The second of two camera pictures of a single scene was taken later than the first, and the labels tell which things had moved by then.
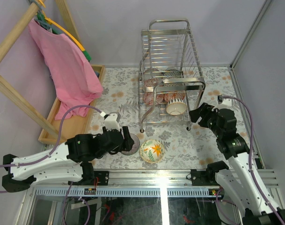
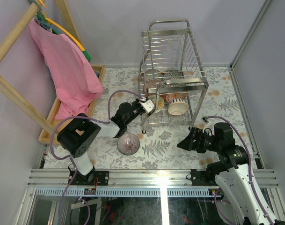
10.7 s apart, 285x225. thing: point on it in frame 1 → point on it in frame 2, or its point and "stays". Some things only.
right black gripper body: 209,121 → 211,143
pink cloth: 75,81 stays
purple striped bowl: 135,146 stays
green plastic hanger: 41,17 stays
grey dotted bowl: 172,74 stays
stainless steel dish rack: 171,80 stays
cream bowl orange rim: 176,107 stays
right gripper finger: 195,114 → 195,141
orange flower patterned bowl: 152,151 → 161,104
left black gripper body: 121,139 → 140,106
